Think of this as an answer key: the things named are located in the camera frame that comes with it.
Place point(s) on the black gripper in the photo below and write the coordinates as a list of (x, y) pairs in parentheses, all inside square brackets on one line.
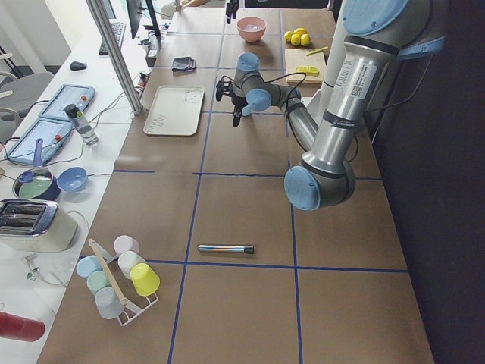
[(230, 7), (239, 102)]

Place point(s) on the light blue cup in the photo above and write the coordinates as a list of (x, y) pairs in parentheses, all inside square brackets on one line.
[(246, 111)]

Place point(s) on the steel muddler black tip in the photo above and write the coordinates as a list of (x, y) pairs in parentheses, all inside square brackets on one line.
[(246, 249)]

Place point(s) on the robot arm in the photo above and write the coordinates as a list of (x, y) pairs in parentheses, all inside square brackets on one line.
[(369, 35)]

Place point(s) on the clear ice cube pile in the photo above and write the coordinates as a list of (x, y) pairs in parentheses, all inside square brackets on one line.
[(252, 27)]

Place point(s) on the pink cup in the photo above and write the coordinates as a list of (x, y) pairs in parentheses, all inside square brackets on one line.
[(125, 243)]

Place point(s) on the white cup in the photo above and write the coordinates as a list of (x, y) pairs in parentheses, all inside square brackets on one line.
[(127, 260)]

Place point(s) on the yellow cup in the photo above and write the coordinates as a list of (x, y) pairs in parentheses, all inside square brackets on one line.
[(144, 279)]

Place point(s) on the blue cup on rack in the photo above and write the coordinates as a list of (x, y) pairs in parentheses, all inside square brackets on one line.
[(88, 265)]

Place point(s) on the green cup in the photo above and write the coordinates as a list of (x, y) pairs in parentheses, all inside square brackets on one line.
[(96, 281)]

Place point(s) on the white cup rack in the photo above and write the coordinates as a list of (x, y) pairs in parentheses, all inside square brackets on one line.
[(131, 310)]

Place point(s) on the grey cup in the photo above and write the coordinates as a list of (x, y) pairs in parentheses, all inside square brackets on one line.
[(107, 303)]

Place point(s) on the pink bowl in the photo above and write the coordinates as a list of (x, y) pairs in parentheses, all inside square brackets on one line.
[(251, 36)]

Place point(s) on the cream bear tray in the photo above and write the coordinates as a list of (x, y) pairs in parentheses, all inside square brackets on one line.
[(175, 111)]

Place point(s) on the yellow lemon pile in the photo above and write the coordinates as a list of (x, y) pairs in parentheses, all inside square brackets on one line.
[(297, 37)]

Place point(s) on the grey folded cloth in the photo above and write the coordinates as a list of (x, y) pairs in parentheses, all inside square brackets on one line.
[(183, 64)]

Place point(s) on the wooden cutting board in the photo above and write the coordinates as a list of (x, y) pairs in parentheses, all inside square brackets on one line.
[(296, 60)]

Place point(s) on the lemon slices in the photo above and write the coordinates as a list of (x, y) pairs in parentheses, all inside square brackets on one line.
[(309, 70)]

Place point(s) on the green knife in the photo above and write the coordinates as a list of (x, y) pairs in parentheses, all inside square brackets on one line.
[(316, 51)]

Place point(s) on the clear water bottle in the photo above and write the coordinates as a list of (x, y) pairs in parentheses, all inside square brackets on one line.
[(81, 124)]

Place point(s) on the far teach pendant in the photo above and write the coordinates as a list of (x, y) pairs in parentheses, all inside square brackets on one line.
[(79, 95)]

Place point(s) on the teach pendant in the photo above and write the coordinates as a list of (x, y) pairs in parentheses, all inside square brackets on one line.
[(53, 134), (79, 95)]

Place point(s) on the black computer mouse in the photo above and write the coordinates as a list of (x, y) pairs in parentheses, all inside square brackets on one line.
[(78, 66)]

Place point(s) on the blue bowl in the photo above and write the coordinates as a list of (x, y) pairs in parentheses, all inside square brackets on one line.
[(72, 179)]

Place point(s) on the near teach pendant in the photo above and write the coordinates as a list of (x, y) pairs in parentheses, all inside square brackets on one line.
[(53, 134)]

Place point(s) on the blue saucepan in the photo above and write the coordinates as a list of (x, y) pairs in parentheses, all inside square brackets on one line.
[(37, 182)]

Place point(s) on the cream toaster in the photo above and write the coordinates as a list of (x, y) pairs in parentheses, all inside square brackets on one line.
[(39, 226)]

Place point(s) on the red bottle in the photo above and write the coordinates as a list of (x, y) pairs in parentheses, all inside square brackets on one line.
[(16, 327)]

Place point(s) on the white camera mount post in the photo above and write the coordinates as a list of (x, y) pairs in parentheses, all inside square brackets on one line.
[(321, 98)]

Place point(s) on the aluminium frame post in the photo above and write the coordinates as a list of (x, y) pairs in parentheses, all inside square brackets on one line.
[(101, 20)]

